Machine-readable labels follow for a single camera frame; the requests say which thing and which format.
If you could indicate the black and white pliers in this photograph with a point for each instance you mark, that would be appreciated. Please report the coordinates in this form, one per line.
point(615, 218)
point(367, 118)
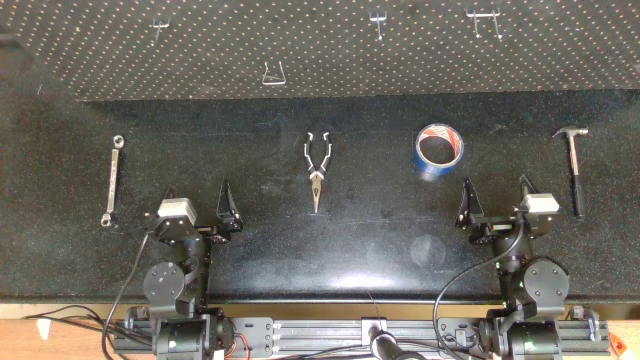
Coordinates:
point(316, 176)

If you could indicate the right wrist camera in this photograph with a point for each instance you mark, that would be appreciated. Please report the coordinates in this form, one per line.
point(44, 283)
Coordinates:
point(539, 204)

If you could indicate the black pegboard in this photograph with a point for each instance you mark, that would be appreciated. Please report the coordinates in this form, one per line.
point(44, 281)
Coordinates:
point(350, 60)

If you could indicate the white tape piece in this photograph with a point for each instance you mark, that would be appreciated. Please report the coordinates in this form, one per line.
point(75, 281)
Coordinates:
point(44, 327)

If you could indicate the hammer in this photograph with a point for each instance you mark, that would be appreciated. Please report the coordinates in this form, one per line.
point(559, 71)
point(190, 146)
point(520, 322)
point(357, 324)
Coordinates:
point(575, 165)

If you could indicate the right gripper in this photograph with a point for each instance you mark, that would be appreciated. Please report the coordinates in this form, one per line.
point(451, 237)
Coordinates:
point(492, 229)

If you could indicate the wrench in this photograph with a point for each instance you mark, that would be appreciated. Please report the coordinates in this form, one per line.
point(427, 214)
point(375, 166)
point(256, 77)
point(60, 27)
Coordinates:
point(114, 175)

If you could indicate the metal loop hook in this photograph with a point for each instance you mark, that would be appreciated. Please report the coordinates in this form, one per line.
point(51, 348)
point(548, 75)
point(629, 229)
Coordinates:
point(274, 82)

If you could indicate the mounting rail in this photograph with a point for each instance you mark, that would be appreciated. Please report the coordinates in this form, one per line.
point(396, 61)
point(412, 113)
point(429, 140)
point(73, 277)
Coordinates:
point(320, 332)

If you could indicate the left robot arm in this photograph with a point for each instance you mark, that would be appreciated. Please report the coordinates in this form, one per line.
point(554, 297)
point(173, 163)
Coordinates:
point(165, 287)

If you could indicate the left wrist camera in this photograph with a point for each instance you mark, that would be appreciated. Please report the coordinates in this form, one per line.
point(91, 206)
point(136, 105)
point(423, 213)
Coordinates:
point(177, 208)

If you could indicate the metal double hook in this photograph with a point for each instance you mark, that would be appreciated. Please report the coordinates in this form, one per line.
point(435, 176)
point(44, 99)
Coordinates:
point(484, 15)

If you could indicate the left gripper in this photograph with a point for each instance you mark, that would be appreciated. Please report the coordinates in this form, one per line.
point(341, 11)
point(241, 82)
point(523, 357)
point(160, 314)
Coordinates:
point(210, 234)

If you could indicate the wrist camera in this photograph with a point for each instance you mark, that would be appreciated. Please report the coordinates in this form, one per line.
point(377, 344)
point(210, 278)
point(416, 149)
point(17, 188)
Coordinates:
point(177, 208)
point(539, 204)

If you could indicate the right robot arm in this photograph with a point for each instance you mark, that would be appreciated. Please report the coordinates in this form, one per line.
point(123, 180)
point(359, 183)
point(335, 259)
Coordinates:
point(542, 285)

